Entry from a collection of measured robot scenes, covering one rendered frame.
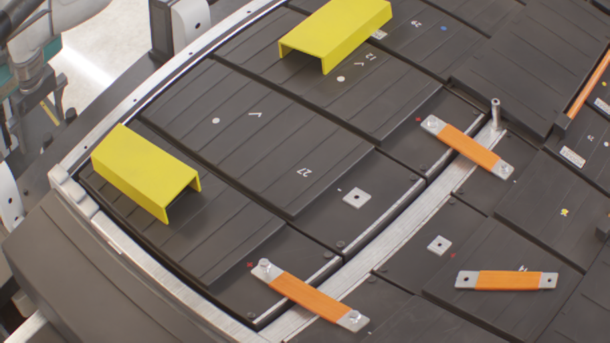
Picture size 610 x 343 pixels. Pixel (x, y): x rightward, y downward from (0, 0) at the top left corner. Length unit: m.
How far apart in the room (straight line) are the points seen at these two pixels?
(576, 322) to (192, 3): 0.87
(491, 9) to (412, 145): 0.33
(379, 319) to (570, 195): 0.31
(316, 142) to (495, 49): 0.31
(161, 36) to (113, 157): 0.40
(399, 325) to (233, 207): 0.27
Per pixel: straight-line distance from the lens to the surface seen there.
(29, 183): 1.66
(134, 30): 3.38
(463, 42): 1.56
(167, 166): 1.37
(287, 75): 1.50
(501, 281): 1.24
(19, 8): 1.14
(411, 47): 1.54
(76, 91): 3.22
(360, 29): 1.52
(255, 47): 1.55
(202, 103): 1.48
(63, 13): 1.86
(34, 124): 2.66
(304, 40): 1.50
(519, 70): 1.51
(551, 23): 1.63
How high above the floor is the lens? 1.98
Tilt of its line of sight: 44 degrees down
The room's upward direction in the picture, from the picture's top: 7 degrees counter-clockwise
